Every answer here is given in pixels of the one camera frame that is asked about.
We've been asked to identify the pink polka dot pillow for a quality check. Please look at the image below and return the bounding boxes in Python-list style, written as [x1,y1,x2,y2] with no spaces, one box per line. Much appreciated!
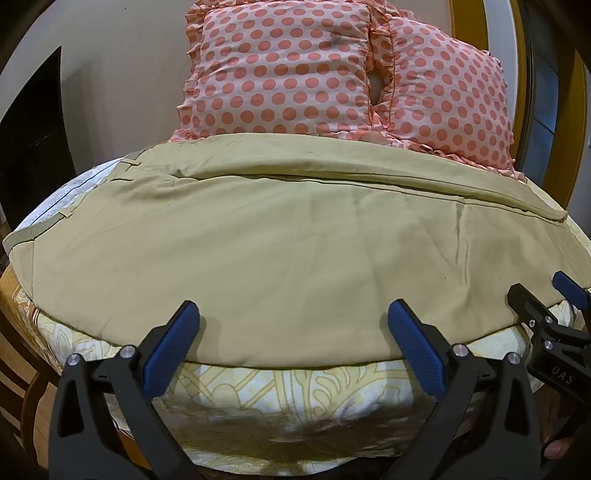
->
[369,7,526,182]
[177,0,394,139]

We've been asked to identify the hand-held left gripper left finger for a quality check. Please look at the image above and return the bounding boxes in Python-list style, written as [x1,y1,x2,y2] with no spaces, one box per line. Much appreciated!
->
[48,301,204,480]

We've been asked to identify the wooden bed frame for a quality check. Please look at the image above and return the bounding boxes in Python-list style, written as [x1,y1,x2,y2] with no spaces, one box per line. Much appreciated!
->
[0,295,139,480]

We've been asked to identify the dark cabinet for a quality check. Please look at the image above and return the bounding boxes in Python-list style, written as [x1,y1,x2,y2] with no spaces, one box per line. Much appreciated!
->
[0,46,64,224]

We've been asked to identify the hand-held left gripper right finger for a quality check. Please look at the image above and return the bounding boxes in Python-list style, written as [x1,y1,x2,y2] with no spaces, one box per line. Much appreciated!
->
[387,299,544,480]

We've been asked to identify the yellow patterned bedsheet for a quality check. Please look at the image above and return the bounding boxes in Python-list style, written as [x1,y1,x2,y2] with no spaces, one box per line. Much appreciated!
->
[0,157,591,466]

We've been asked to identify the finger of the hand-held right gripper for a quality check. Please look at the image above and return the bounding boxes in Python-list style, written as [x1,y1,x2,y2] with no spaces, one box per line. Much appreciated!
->
[507,283,560,329]
[552,271,591,317]

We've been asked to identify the person's right hand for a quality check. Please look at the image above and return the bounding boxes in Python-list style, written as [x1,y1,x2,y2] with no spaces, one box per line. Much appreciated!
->
[539,392,583,460]

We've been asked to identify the glass window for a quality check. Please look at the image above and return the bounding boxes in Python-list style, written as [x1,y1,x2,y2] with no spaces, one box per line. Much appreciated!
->
[524,0,591,213]

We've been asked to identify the khaki pants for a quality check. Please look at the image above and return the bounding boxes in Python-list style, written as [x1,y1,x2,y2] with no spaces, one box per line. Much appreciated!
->
[2,132,570,370]

